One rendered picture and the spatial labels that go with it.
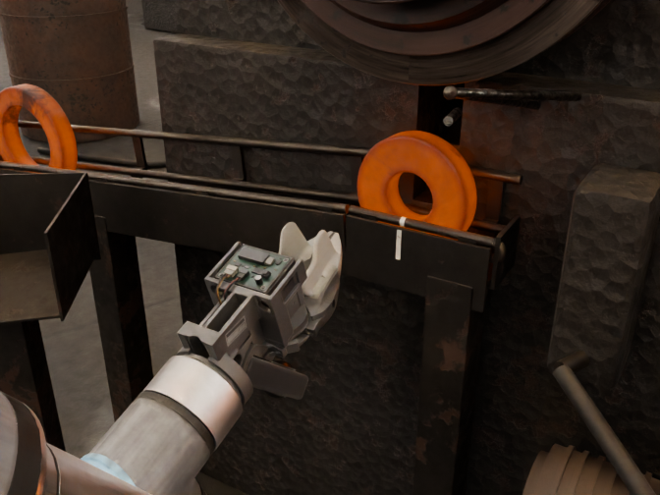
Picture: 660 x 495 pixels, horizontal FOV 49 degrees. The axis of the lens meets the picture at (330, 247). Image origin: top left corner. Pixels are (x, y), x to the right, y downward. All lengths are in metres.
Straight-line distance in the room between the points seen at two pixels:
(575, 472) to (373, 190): 0.40
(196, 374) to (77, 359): 1.41
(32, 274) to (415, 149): 0.55
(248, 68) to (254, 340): 0.53
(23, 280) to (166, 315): 1.08
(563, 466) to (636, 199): 0.29
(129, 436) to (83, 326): 1.56
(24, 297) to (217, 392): 0.48
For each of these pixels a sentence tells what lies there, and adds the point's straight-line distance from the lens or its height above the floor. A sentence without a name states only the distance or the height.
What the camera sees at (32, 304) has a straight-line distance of 0.99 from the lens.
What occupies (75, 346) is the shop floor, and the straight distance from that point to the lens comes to 2.04.
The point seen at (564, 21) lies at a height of 0.96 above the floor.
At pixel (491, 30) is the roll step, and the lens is 0.77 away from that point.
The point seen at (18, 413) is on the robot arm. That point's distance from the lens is 0.33.
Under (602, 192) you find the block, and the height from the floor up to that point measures 0.80.
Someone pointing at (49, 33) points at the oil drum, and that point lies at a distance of 3.58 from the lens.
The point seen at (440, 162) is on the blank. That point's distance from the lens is 0.86.
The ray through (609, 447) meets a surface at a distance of 0.81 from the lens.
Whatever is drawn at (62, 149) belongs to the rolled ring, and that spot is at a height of 0.69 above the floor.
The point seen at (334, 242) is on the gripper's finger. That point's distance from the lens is 0.73.
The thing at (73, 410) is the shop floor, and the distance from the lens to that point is 1.81.
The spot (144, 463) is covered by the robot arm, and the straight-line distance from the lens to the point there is 0.56.
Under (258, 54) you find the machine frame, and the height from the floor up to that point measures 0.87.
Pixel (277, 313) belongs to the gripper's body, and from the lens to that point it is 0.61.
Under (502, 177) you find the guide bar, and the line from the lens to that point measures 0.91.
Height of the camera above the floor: 1.07
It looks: 26 degrees down
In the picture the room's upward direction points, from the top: straight up
